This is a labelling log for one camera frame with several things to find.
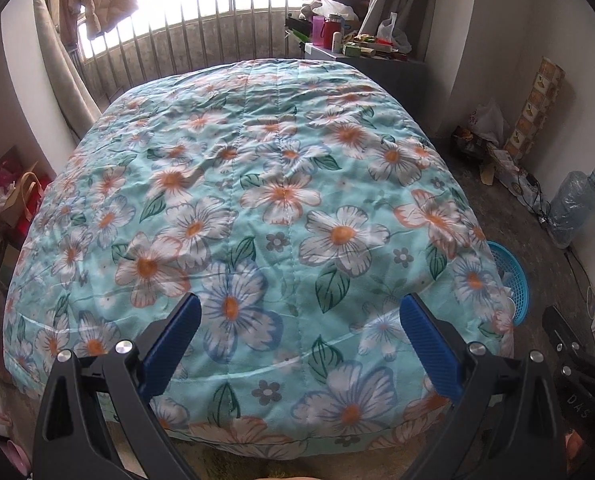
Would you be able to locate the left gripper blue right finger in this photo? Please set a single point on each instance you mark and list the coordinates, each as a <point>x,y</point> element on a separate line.
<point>437,344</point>

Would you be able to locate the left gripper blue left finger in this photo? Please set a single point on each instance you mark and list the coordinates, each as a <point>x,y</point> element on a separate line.
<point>163,344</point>

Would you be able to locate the blue plastic waste basket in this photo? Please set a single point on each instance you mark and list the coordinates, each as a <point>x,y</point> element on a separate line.
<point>514,278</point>

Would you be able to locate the blue water jug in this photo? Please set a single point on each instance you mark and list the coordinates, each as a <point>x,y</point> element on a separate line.
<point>572,206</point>

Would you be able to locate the floral turquoise bed quilt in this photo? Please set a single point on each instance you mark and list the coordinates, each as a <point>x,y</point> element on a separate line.
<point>300,202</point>

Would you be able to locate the gift bags pile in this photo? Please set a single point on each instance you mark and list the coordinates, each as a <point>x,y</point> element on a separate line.
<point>22,190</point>

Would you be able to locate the white plastic bag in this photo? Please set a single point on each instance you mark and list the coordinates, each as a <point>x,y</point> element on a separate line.
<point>487,122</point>

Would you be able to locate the grey curtain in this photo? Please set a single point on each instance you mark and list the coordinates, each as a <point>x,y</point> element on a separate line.
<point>76,105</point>

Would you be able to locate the patterned tall cardboard box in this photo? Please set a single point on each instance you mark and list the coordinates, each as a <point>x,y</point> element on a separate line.
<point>545,90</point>

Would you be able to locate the dark grey cabinet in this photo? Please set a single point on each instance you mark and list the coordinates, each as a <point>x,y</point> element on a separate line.
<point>406,80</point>

